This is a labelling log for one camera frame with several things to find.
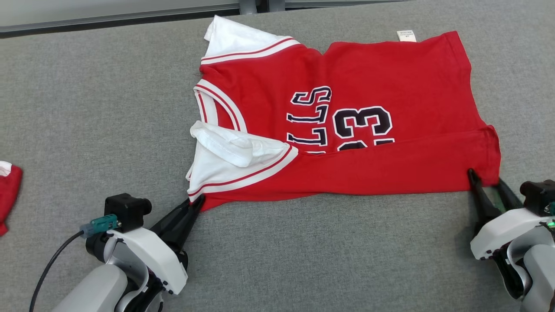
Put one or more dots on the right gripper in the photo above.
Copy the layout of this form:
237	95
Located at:
503	229

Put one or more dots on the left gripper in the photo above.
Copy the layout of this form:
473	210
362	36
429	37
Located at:
156	255

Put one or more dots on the red basketball jersey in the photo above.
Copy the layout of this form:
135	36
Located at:
390	78

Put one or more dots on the red white basketball shorts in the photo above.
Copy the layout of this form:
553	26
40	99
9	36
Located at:
8	190

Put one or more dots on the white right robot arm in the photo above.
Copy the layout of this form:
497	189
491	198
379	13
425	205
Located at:
540	268

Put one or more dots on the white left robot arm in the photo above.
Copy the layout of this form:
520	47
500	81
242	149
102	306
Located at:
95	290

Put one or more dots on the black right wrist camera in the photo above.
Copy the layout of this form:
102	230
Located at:
537	195

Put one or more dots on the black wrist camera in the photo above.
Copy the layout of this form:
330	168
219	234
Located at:
125	210
537	195

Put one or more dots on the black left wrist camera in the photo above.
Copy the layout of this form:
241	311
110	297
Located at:
125	210

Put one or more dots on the teal right camera connector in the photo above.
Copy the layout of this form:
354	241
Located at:
551	208

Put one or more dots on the teal camera connector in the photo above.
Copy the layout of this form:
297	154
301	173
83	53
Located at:
102	224
551	208

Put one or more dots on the teal left camera connector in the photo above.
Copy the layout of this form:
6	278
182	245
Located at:
102	224

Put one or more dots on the dark partition base rail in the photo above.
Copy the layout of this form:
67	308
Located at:
130	18

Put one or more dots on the grey partition post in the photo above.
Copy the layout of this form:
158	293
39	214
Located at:
275	5
248	6

